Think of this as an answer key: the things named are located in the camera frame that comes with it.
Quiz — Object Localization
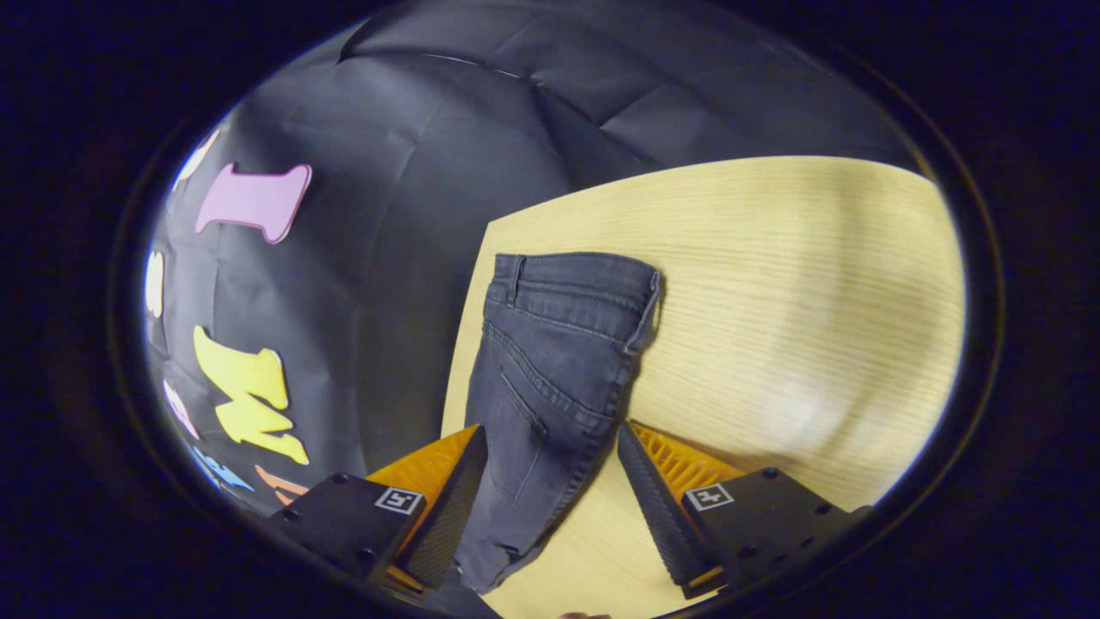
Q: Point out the black backdrop cloth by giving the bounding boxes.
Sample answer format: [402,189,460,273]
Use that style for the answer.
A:
[142,0,938,521]

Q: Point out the dark grey jeans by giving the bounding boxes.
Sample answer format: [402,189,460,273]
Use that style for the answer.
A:
[451,251,664,596]

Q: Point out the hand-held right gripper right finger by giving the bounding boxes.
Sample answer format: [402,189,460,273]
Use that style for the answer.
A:
[617,420,873,601]

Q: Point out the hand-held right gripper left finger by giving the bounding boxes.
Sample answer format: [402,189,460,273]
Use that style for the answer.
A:
[266,423,489,596]

